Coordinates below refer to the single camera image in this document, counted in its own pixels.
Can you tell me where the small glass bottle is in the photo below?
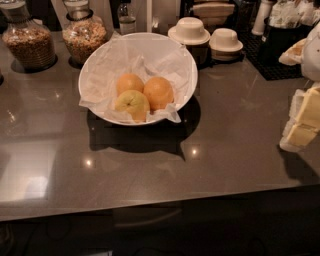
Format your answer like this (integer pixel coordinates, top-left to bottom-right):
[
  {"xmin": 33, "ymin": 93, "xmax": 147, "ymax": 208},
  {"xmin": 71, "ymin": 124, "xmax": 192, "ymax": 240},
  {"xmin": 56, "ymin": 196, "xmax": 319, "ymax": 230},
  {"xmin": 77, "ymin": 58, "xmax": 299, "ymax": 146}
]
[{"xmin": 117, "ymin": 0, "xmax": 136, "ymax": 35}]

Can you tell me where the black container with packets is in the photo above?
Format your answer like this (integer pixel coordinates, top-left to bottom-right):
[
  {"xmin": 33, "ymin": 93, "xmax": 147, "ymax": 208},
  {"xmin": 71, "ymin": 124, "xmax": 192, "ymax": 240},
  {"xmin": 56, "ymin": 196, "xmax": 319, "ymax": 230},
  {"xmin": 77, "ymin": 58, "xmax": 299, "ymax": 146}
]
[{"xmin": 258, "ymin": 0, "xmax": 320, "ymax": 64}]

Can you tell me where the glass cereal jar left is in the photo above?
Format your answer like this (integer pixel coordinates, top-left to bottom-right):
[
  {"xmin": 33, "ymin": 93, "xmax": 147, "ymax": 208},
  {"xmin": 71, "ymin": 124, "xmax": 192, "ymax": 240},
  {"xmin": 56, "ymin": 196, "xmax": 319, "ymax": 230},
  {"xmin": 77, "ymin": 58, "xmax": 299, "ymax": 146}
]
[{"xmin": 0, "ymin": 0, "xmax": 56, "ymax": 70}]

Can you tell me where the yellowish orange front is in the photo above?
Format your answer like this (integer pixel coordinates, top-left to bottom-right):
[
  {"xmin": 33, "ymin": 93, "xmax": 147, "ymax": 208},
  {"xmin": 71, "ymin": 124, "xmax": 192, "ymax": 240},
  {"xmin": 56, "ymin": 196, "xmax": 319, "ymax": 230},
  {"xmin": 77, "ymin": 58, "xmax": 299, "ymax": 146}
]
[{"xmin": 115, "ymin": 90, "xmax": 150, "ymax": 123}]

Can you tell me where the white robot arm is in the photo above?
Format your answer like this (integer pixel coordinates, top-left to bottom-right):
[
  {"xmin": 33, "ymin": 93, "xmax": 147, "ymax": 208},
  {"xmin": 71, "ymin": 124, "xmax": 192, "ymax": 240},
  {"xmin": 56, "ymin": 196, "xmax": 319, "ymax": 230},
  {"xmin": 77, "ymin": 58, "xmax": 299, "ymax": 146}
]
[{"xmin": 279, "ymin": 23, "xmax": 320, "ymax": 152}]

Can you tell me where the glass cereal jar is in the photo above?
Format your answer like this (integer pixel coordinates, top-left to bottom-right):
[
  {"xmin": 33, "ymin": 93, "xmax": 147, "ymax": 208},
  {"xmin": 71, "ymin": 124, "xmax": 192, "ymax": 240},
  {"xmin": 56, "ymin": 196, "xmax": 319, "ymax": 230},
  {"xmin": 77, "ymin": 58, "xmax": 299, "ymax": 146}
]
[
  {"xmin": 0, "ymin": 0, "xmax": 56, "ymax": 70},
  {"xmin": 62, "ymin": 0, "xmax": 107, "ymax": 65}
]

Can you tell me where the white paper liner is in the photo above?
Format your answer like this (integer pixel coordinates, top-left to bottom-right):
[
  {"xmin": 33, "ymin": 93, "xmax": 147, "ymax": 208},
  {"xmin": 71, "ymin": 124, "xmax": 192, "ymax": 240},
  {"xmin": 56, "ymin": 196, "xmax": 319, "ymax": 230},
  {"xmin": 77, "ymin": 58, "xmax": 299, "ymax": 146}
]
[{"xmin": 78, "ymin": 32, "xmax": 194, "ymax": 125}]

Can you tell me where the white lidded pot right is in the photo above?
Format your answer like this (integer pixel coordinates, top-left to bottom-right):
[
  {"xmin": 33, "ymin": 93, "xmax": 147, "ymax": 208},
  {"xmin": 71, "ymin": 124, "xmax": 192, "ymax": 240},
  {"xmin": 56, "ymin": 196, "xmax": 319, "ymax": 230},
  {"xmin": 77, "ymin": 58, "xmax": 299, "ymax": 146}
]
[{"xmin": 209, "ymin": 28, "xmax": 243, "ymax": 61}]

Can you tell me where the black rubber mat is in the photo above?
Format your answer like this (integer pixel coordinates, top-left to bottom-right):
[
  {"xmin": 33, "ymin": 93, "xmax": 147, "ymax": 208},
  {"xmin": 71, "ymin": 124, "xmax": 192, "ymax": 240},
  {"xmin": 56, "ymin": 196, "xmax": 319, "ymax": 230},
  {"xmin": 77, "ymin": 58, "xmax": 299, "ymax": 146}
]
[{"xmin": 238, "ymin": 32, "xmax": 302, "ymax": 81}]

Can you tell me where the white lidded pot left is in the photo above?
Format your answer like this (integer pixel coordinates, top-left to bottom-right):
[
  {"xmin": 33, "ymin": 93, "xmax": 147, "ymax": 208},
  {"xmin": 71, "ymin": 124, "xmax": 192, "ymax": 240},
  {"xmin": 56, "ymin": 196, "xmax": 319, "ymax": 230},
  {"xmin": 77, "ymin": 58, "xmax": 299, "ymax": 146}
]
[{"xmin": 167, "ymin": 16, "xmax": 212, "ymax": 66}]

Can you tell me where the white bowl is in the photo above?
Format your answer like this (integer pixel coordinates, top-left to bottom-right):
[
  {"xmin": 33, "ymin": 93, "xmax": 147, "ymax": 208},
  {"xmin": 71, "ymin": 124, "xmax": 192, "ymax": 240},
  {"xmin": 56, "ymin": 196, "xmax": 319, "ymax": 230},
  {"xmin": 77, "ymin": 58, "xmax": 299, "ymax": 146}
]
[{"xmin": 77, "ymin": 31, "xmax": 199, "ymax": 127}]

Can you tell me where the white cylinder bottle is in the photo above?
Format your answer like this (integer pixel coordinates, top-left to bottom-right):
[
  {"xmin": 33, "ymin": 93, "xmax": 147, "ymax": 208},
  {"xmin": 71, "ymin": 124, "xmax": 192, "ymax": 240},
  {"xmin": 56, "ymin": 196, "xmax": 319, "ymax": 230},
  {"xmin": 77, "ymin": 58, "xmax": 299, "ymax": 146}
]
[{"xmin": 251, "ymin": 0, "xmax": 273, "ymax": 36}]

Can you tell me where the glass cereal jar middle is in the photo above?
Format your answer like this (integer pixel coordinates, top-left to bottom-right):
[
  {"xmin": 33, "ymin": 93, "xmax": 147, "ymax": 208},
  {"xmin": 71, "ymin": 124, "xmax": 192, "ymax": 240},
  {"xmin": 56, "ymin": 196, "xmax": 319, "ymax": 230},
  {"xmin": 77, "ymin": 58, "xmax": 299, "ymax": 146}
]
[{"xmin": 62, "ymin": 0, "xmax": 107, "ymax": 65}]

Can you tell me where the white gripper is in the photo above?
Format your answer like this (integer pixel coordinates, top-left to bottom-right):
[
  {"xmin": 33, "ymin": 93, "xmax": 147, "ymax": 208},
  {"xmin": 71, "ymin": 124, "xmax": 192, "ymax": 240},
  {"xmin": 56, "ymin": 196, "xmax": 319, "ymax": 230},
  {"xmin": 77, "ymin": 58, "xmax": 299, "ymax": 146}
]
[{"xmin": 279, "ymin": 87, "xmax": 320, "ymax": 152}]

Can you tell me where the white lidded pot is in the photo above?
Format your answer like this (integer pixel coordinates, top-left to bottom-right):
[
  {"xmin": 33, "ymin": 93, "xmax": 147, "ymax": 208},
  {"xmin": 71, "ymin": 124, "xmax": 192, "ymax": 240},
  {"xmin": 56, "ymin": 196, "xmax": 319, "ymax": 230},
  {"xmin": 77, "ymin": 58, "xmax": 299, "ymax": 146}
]
[
  {"xmin": 167, "ymin": 16, "xmax": 212, "ymax": 66},
  {"xmin": 209, "ymin": 28, "xmax": 243, "ymax": 61}
]

